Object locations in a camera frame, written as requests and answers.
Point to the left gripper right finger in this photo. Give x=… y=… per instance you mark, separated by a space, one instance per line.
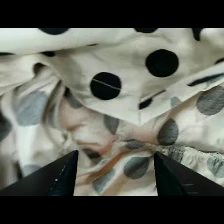
x=183 y=178

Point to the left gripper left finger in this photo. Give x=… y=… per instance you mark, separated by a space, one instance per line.
x=50 y=178

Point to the cream black-dotted shirt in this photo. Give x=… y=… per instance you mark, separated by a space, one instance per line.
x=110 y=100

